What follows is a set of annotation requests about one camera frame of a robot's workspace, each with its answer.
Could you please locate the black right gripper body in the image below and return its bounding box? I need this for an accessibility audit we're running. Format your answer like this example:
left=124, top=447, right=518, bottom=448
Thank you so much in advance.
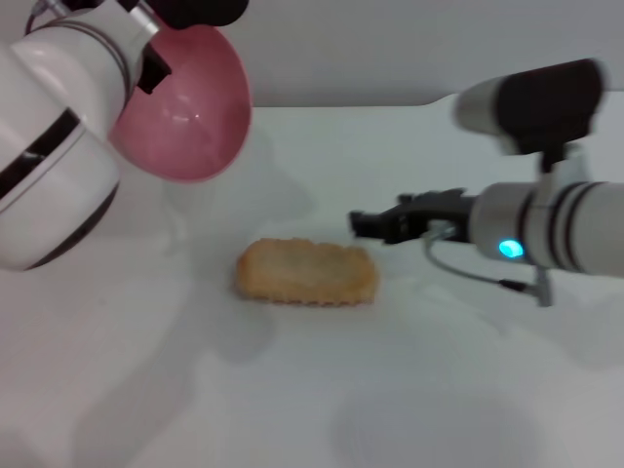
left=422, top=192, right=482, bottom=244

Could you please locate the pink plastic bowl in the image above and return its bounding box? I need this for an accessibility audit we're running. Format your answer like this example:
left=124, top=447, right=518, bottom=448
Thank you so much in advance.
left=106, top=26, right=254, bottom=184

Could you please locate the orange ridged toy bread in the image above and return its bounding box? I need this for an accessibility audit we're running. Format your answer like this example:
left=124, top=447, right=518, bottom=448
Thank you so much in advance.
left=237, top=237, right=380, bottom=308

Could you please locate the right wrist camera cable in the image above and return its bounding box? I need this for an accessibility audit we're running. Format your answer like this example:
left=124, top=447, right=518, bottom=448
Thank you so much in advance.
left=421, top=221, right=556, bottom=308

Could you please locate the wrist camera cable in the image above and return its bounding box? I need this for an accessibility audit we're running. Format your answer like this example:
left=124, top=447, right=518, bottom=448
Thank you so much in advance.
left=23, top=0, right=67, bottom=23
left=421, top=221, right=556, bottom=308

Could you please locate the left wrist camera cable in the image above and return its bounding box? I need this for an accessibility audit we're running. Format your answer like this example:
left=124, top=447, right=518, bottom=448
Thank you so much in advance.
left=23, top=0, right=67, bottom=23

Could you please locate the right wrist camera black silver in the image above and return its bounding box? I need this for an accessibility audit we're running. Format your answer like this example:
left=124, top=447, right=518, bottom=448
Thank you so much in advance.
left=451, top=58, right=611, bottom=189

